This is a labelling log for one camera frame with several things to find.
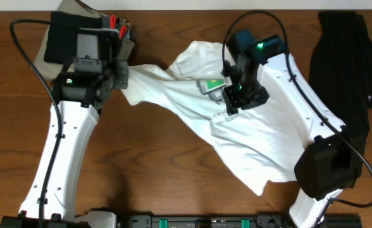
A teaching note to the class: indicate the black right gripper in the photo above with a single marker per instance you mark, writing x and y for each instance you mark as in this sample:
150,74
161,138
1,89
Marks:
234,102

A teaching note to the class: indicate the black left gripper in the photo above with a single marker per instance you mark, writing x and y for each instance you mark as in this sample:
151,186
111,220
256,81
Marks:
121,82

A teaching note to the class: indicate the white printed t-shirt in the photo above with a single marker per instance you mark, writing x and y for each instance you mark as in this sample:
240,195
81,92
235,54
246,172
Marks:
258,145

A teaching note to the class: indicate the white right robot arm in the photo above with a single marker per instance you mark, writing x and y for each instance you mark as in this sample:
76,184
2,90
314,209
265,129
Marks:
264,69

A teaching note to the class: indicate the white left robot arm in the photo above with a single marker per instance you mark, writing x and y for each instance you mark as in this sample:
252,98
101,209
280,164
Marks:
51,199

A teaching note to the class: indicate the grey shorts with red trim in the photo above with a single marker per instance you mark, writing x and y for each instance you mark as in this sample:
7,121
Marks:
117,23

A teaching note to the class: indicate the black garment on right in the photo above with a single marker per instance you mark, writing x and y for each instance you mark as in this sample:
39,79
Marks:
341,71

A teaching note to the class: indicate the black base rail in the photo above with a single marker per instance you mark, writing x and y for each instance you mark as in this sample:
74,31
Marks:
257,221

